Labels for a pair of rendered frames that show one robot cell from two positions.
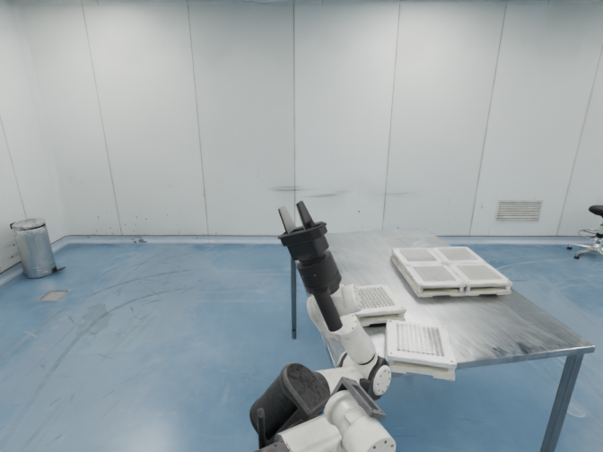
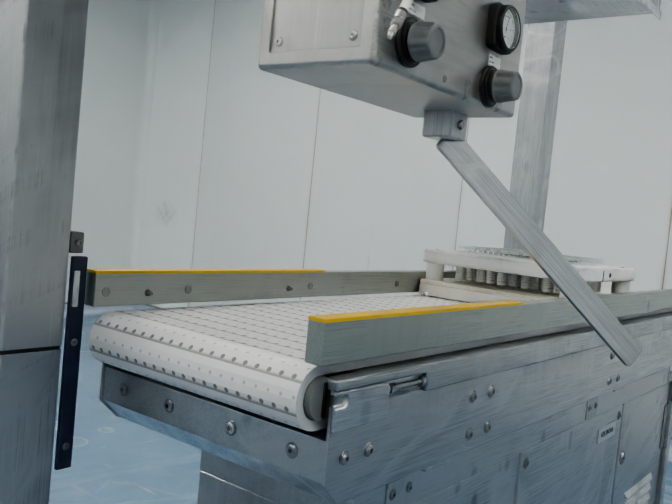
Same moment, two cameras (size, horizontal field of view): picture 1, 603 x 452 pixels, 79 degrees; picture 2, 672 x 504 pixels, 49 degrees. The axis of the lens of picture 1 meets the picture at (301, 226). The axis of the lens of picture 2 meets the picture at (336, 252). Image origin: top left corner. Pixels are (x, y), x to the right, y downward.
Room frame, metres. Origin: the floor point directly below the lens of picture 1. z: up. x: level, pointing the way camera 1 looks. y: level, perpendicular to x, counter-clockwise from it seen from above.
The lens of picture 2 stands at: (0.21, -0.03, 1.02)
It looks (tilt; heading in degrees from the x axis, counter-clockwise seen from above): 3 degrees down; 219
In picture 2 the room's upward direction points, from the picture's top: 6 degrees clockwise
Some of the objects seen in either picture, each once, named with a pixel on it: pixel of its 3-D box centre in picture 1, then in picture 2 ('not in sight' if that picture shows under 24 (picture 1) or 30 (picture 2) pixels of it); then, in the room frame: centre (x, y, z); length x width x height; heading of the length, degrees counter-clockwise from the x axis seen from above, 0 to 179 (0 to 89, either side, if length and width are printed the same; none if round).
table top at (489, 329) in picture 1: (397, 277); not in sight; (1.92, -0.56, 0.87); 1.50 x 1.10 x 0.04; 9
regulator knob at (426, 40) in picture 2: not in sight; (424, 33); (-0.21, -0.31, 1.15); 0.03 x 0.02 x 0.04; 2
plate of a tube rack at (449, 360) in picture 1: (418, 342); not in sight; (1.22, -0.46, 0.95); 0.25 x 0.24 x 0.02; 78
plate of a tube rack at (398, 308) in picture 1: (371, 299); not in sight; (1.54, -0.33, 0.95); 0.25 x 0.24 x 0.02; 100
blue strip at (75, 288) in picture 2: not in sight; (71, 363); (-0.17, -0.64, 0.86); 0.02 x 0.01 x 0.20; 2
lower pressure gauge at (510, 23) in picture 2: not in sight; (504, 29); (-0.34, -0.32, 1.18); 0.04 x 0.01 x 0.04; 2
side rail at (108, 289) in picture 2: not in sight; (442, 280); (-0.84, -0.65, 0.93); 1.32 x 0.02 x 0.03; 2
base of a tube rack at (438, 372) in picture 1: (416, 352); not in sight; (1.22, -0.46, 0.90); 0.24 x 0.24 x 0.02; 78
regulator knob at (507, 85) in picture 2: not in sight; (503, 80); (-0.34, -0.31, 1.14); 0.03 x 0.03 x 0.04; 2
